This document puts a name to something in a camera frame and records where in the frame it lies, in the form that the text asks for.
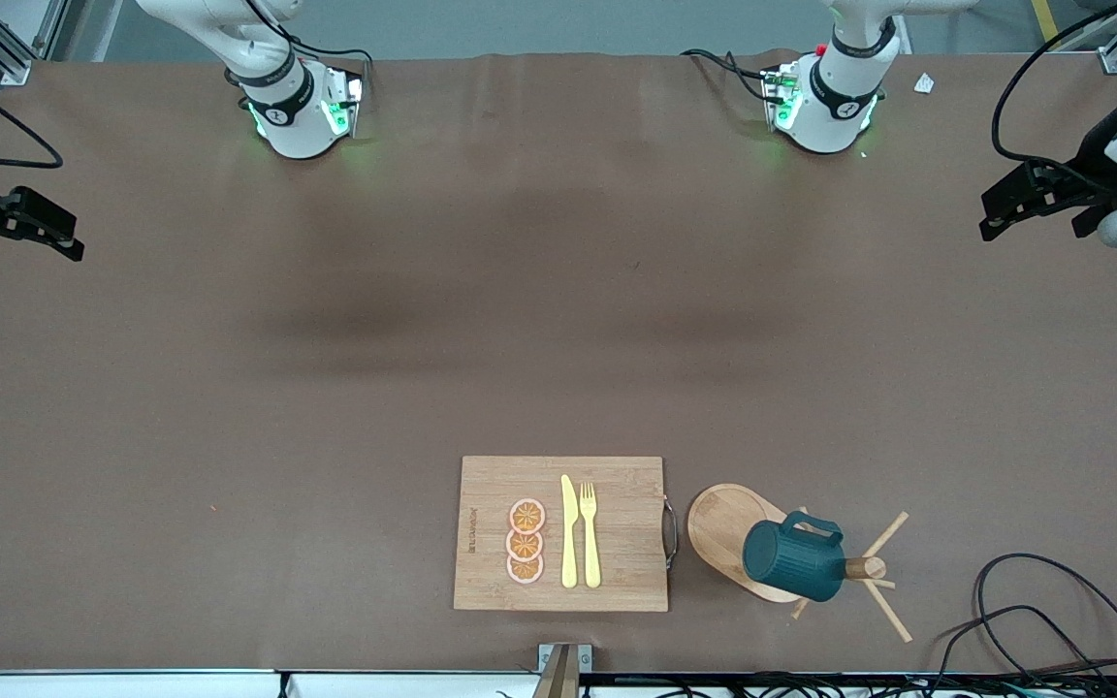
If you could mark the wooden mug tree stand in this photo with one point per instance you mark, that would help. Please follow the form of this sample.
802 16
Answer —
714 523

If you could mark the aluminium camera post profile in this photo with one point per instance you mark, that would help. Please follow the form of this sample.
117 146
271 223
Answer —
563 674

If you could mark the white paper scrap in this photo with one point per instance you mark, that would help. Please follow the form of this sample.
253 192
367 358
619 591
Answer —
924 83

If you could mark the orange slice toy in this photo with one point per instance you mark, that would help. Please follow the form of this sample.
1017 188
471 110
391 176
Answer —
525 546
525 571
526 515

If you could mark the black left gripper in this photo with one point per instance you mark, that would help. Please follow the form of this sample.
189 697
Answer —
1089 158

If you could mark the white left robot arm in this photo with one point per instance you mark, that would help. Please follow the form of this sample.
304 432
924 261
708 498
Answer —
835 107

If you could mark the yellow plastic knife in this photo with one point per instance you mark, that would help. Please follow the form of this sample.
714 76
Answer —
569 543

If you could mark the wooden cutting board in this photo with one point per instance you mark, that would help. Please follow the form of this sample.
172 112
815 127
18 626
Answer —
617 543

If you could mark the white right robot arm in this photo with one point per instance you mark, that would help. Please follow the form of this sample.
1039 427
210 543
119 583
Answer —
292 116

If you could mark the teal ribbed mug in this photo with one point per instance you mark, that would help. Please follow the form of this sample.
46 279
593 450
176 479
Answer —
791 567

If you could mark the yellow plastic fork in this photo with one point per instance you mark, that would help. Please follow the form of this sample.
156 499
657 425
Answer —
591 553

